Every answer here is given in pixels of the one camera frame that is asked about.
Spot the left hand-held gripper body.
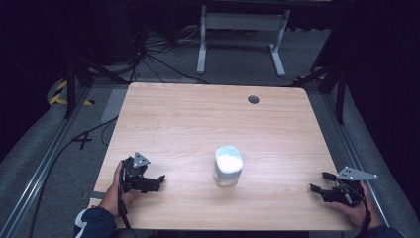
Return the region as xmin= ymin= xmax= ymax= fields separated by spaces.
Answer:
xmin=120 ymin=151 xmax=159 ymax=194

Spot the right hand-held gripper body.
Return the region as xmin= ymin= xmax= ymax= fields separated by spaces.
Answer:
xmin=321 ymin=166 xmax=379 ymax=208

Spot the person's right hand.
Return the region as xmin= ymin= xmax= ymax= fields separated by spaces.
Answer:
xmin=330 ymin=182 xmax=383 ymax=230

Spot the person's left hand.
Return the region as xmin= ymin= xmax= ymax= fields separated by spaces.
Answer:
xmin=98 ymin=160 xmax=141 ymax=218

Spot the white lidded plastic jar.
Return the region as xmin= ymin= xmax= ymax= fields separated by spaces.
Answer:
xmin=213 ymin=145 xmax=245 ymax=188

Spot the black tripod stand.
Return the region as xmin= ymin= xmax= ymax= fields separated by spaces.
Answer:
xmin=290 ymin=61 xmax=349 ymax=126
xmin=63 ymin=55 xmax=131 ymax=120

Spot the yellow black hazard tape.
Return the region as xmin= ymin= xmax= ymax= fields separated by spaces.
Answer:
xmin=49 ymin=79 xmax=96 ymax=107

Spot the right hand-held gripper cable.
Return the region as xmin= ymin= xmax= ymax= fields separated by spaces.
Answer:
xmin=343 ymin=182 xmax=372 ymax=233

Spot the hand-held gripper cable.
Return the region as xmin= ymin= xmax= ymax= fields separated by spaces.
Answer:
xmin=343 ymin=182 xmax=372 ymax=233
xmin=117 ymin=162 xmax=132 ymax=230

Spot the aluminium floor rail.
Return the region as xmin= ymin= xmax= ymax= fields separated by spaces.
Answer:
xmin=0 ymin=86 xmax=94 ymax=238
xmin=321 ymin=92 xmax=390 ymax=229

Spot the left hand-held gripper cable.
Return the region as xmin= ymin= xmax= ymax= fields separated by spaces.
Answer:
xmin=117 ymin=162 xmax=132 ymax=230

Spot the long black floor cable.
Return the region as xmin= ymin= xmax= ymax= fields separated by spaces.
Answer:
xmin=29 ymin=115 xmax=119 ymax=238

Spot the bundle of black floor cables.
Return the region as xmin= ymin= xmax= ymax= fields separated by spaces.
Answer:
xmin=130 ymin=28 xmax=210 ymax=85

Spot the grey metal table frame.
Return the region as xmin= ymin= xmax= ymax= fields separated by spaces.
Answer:
xmin=196 ymin=4 xmax=292 ymax=78

